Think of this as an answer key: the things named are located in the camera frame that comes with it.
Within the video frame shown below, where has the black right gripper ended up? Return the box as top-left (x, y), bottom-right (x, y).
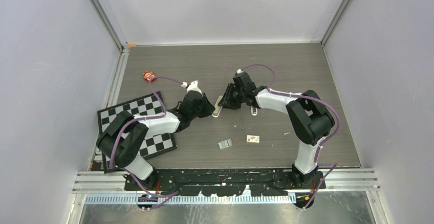
top-left (219, 83), bottom-right (245, 110)

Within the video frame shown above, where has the white staple box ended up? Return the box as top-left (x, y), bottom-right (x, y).
top-left (246, 135), bottom-right (260, 144)

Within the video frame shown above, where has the staple tray with staples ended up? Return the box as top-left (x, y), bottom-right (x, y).
top-left (218, 139), bottom-right (233, 150)

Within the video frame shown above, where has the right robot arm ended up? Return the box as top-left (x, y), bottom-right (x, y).
top-left (218, 71), bottom-right (335, 188)

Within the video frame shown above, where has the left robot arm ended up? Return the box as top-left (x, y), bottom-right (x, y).
top-left (96, 91), bottom-right (215, 190)

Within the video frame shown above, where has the black white checkerboard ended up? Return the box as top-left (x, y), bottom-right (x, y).
top-left (97, 91), bottom-right (178, 174)

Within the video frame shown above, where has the red snack packet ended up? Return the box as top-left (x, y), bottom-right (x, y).
top-left (142, 71), bottom-right (158, 83)

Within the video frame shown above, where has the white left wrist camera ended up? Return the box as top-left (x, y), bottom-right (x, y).
top-left (181, 80), bottom-right (203, 95)

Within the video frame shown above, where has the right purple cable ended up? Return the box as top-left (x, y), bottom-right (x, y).
top-left (237, 63), bottom-right (341, 210)

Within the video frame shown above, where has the purple cable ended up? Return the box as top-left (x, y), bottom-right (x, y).
top-left (237, 63), bottom-right (341, 210)
top-left (108, 76), bottom-right (189, 210)

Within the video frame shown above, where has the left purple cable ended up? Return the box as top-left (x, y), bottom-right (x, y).
top-left (108, 76), bottom-right (189, 210)

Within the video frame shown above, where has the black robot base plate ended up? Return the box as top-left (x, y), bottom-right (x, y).
top-left (141, 168), bottom-right (323, 197)

